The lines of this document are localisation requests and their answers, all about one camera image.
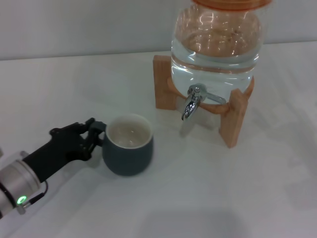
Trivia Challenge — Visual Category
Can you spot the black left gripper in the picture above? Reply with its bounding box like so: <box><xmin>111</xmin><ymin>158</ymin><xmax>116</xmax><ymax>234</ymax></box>
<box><xmin>21</xmin><ymin>118</ymin><xmax>100</xmax><ymax>183</ymax></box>

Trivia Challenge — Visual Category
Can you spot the dark cup with white inside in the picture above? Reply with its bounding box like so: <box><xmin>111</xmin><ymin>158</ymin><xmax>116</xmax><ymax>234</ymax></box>
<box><xmin>89</xmin><ymin>113</ymin><xmax>155</xmax><ymax>177</ymax></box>

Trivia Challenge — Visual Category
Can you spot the chrome faucet tap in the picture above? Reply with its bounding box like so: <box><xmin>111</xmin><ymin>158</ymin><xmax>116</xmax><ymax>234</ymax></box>
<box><xmin>181</xmin><ymin>84</ymin><xmax>227</xmax><ymax>122</ymax></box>

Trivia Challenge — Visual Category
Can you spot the wooden dispenser stand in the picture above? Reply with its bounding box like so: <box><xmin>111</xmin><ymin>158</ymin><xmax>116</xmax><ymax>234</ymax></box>
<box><xmin>153</xmin><ymin>55</ymin><xmax>256</xmax><ymax>149</ymax></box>

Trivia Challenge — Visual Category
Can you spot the glass water dispenser jar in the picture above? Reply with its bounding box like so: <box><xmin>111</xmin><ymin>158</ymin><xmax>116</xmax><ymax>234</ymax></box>
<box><xmin>170</xmin><ymin>4</ymin><xmax>264</xmax><ymax>100</ymax></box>

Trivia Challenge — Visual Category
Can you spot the round wooden jar lid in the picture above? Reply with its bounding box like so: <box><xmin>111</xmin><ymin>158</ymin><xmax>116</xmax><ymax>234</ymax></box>
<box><xmin>192</xmin><ymin>0</ymin><xmax>272</xmax><ymax>12</ymax></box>

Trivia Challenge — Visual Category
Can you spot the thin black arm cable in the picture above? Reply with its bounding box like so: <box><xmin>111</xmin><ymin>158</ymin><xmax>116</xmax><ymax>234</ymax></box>
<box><xmin>23</xmin><ymin>180</ymin><xmax>49</xmax><ymax>207</ymax></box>

